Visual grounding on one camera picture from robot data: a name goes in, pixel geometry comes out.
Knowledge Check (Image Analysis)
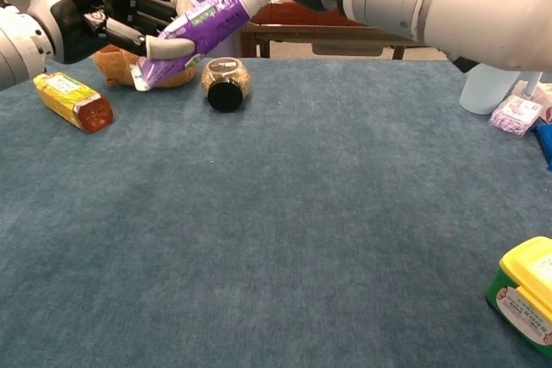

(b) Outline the purple white tube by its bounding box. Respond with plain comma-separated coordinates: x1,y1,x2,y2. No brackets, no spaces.
130,0,277,92

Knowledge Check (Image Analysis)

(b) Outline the brown mahjong table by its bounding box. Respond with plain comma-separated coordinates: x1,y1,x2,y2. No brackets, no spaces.
238,0,449,61

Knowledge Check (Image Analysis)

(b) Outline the brown capybara plush toy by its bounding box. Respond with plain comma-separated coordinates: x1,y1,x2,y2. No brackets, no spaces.
91,42,198,89

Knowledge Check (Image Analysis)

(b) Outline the yellow label tea bottle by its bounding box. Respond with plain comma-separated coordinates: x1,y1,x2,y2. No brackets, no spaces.
33,72,115,134

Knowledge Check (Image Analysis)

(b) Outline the round glass jar black lid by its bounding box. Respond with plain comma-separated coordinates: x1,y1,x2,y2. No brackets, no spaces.
200,56,252,114

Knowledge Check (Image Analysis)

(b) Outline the light blue plastic mug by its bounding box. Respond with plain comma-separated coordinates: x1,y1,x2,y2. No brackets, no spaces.
458,64,545,116

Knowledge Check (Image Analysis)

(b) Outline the blue felt table cloth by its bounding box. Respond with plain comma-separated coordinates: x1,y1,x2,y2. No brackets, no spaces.
0,55,552,368

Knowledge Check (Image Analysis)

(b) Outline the small purple tissue packet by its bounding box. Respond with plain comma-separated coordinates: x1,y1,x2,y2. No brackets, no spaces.
488,94,543,140

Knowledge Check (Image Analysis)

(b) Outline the pink floral carton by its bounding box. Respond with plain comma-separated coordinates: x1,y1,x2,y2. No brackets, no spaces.
532,82,552,124

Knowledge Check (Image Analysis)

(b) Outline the blue plastic packet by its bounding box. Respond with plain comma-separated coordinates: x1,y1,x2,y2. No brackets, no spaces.
532,122,552,171

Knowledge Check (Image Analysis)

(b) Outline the yellow lid wipes box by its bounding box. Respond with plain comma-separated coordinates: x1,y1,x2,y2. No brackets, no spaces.
485,235,552,346

